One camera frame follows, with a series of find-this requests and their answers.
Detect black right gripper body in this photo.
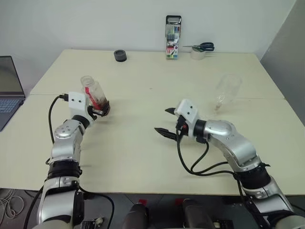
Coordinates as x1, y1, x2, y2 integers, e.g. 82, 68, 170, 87
173, 114, 192, 142

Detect clear empty plastic bottle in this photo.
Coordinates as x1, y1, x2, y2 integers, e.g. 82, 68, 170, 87
209, 74, 243, 120

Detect grey laptop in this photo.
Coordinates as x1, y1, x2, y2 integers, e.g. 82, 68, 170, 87
0, 56, 26, 132

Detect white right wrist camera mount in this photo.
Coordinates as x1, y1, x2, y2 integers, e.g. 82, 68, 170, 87
174, 99, 201, 138

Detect dark rounded shape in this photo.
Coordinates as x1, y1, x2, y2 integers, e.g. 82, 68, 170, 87
123, 202, 150, 229
182, 199, 215, 229

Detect white floor cables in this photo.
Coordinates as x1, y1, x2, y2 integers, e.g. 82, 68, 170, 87
0, 189, 24, 219

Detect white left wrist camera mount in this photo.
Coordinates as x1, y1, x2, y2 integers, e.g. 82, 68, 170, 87
68, 91, 95, 126

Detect black handled scissors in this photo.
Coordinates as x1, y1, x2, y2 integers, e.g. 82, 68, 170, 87
183, 42, 215, 52

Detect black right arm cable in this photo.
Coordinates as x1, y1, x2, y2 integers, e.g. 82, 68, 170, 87
175, 120, 272, 225

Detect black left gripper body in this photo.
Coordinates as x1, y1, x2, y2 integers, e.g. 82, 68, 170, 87
86, 105, 99, 120

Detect clear bottle with red label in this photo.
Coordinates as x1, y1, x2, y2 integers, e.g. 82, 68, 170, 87
80, 75, 111, 116

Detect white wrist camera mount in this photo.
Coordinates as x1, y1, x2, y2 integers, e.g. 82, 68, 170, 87
68, 91, 95, 126
174, 99, 201, 138

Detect marker pen pack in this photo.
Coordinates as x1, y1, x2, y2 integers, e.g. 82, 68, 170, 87
164, 15, 182, 60

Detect grey partition panel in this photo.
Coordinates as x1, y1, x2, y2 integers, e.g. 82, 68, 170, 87
259, 0, 305, 120

